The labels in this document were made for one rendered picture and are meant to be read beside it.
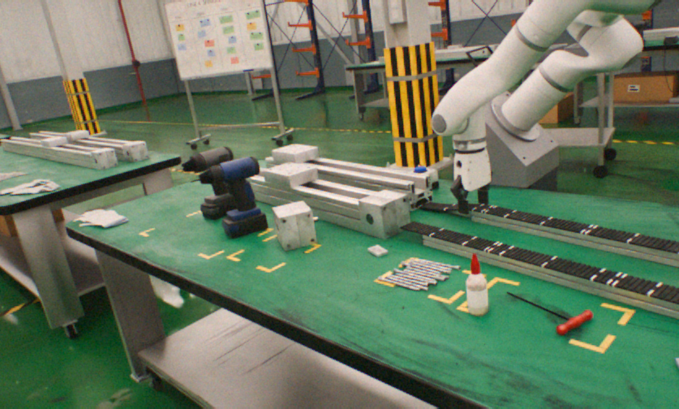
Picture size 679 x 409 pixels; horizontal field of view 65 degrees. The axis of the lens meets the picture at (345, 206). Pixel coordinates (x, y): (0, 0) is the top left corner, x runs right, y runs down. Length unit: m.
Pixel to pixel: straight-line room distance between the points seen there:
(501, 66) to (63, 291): 2.41
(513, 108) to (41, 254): 2.25
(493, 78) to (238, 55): 6.11
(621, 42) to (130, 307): 1.89
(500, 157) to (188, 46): 6.34
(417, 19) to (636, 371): 4.11
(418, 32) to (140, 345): 3.43
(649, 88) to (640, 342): 5.28
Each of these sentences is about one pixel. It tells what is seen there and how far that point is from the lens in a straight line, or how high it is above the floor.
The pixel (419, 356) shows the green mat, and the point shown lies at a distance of 0.94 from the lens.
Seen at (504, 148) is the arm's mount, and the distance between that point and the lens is 1.72.
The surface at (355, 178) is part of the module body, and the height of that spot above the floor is 0.85.
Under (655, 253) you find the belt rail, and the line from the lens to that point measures 1.26.
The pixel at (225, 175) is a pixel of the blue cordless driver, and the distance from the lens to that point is 1.56.
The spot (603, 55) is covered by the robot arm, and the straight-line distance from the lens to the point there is 1.67.
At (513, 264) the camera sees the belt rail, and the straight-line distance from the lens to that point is 1.21.
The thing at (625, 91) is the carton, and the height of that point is 0.33.
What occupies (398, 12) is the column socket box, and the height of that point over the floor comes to 1.38.
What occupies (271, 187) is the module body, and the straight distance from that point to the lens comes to 1.84.
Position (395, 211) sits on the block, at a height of 0.84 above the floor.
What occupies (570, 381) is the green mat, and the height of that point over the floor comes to 0.78.
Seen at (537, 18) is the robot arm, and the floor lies 1.28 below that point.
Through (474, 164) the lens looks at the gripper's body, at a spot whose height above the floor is 0.94.
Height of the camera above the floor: 1.31
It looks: 18 degrees down
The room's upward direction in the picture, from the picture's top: 8 degrees counter-clockwise
